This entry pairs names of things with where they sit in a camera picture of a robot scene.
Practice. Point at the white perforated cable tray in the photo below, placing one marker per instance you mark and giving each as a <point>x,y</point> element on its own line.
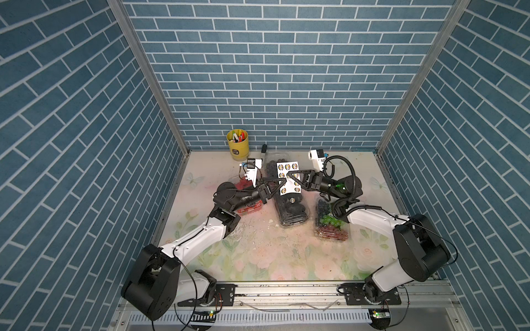
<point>251,317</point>

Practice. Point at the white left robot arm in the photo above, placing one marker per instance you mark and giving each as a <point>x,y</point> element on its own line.
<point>160,277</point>

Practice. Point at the clear box of mixed grapes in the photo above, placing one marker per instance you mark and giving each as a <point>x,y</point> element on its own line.
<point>327,226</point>

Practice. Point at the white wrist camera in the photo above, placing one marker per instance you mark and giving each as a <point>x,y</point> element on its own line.
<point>317,157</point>
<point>252,170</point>

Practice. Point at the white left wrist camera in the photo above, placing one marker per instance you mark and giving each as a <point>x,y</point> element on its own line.
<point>252,170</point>

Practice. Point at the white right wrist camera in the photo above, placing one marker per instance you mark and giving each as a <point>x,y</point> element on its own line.
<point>317,157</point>

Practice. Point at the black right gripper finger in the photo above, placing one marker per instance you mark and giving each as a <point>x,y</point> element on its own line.
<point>301,181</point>
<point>299,172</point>

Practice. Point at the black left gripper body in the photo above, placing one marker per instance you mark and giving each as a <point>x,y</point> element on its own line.
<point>260,194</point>

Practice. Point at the yellow pen cup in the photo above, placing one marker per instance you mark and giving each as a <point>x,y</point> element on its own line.
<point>238,144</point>

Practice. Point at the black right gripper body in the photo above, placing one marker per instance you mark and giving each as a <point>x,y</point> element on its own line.
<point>317,183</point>

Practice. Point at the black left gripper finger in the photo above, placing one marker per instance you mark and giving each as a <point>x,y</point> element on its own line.
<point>275,188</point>
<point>276,181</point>

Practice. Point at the white fruit sticker sheet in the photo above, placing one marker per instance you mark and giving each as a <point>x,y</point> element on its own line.
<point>288,170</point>

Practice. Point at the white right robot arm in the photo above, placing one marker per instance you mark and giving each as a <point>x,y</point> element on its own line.
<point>421,251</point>

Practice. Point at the metal base rail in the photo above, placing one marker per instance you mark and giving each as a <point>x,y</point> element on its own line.
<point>321,295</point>

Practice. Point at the clear box of dark grapes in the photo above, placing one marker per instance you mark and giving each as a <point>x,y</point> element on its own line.
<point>270,162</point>

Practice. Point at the clear box of avocados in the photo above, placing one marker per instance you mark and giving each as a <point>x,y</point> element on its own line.
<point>291,209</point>

